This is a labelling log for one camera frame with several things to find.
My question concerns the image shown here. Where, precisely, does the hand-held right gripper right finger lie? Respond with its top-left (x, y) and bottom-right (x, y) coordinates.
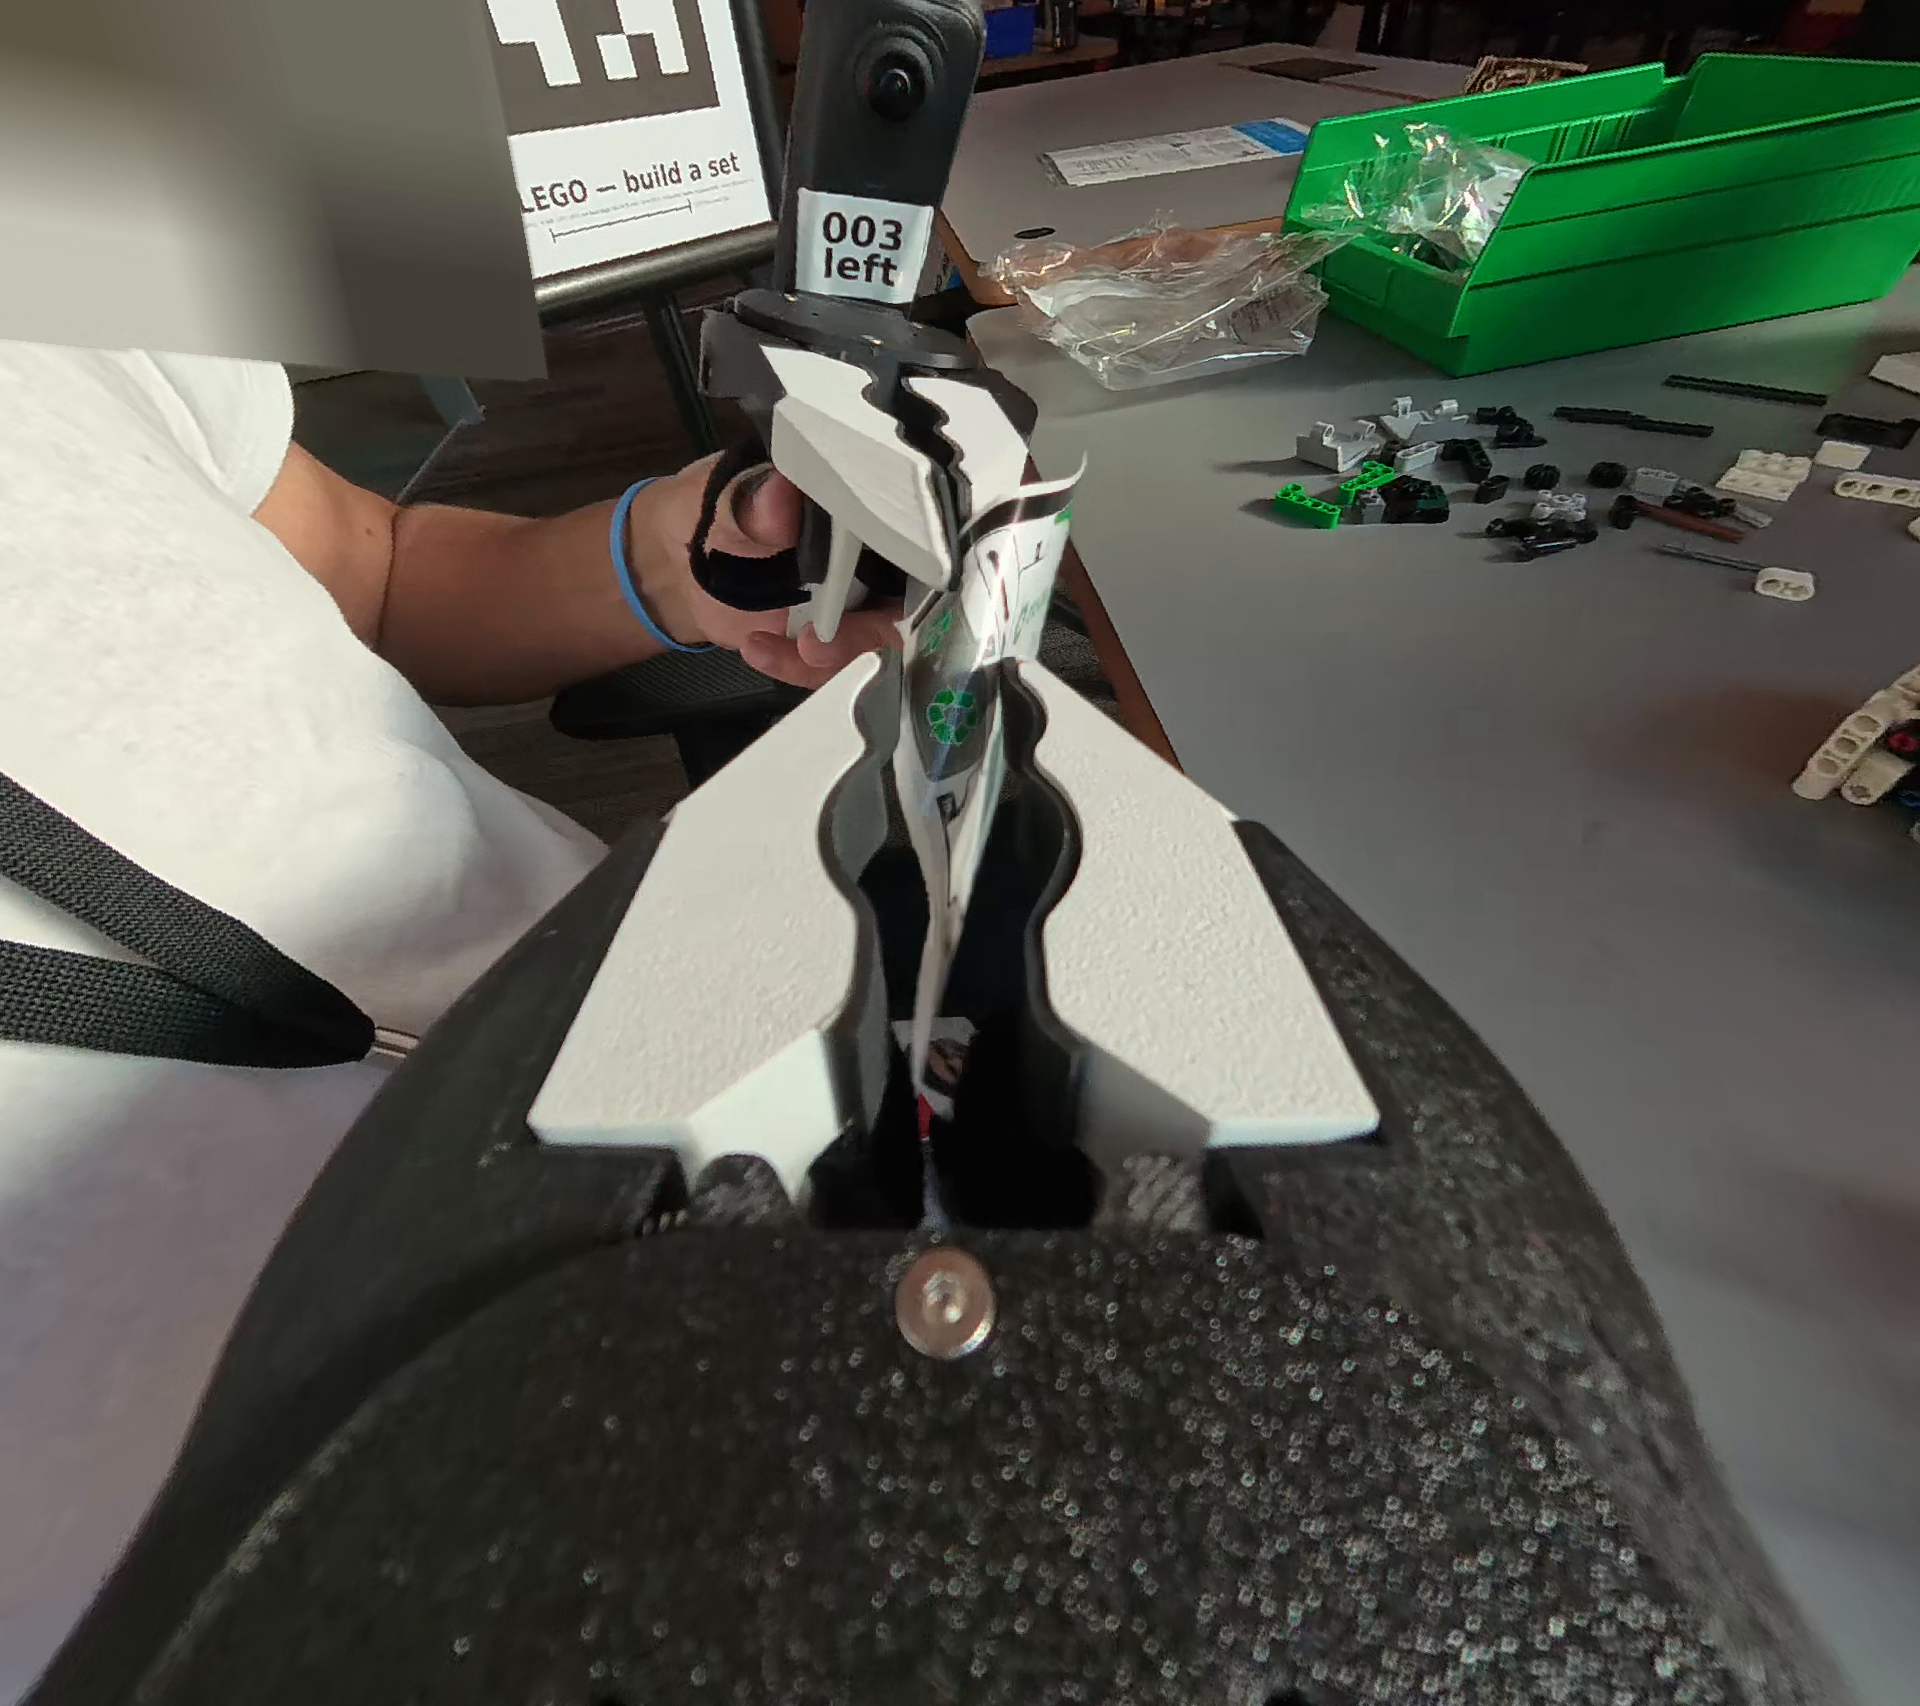
top-left (1002, 668), bottom-right (1381, 1166)

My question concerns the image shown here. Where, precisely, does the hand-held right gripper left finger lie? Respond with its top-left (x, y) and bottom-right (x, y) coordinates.
top-left (528, 649), bottom-right (896, 1198)

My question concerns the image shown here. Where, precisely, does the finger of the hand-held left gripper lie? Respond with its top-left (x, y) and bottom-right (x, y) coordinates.
top-left (763, 346), bottom-right (964, 596)
top-left (917, 370), bottom-right (1039, 544)

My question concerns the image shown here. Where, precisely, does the green and white sticker sheet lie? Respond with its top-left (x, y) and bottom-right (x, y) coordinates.
top-left (894, 452), bottom-right (1090, 1108)

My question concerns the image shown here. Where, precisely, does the green plastic bin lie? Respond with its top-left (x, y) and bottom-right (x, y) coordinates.
top-left (1284, 53), bottom-right (1920, 378)

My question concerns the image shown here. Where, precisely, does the person's left forearm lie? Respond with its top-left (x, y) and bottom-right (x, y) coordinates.
top-left (251, 442), bottom-right (668, 703)

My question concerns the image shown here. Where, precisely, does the pile of loose lego pieces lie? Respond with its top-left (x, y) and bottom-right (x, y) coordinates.
top-left (1275, 368), bottom-right (1920, 606)

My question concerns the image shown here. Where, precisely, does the person's left hand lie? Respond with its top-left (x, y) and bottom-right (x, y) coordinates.
top-left (656, 452), bottom-right (906, 692)

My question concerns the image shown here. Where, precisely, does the clear plastic bag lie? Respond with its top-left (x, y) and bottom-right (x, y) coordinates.
top-left (989, 218), bottom-right (1338, 391)
top-left (1339, 120), bottom-right (1543, 271)

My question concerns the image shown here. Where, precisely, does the blue wristband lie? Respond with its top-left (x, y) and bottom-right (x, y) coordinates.
top-left (608, 475), bottom-right (722, 658)

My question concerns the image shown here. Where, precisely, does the white paper leaflet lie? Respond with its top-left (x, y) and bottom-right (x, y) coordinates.
top-left (1038, 120), bottom-right (1311, 191)

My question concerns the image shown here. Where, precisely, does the black and white marker sign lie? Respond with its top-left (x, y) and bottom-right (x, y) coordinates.
top-left (451, 0), bottom-right (789, 433)

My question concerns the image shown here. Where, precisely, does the black shoulder strap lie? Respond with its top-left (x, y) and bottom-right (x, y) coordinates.
top-left (0, 767), bottom-right (377, 1070)

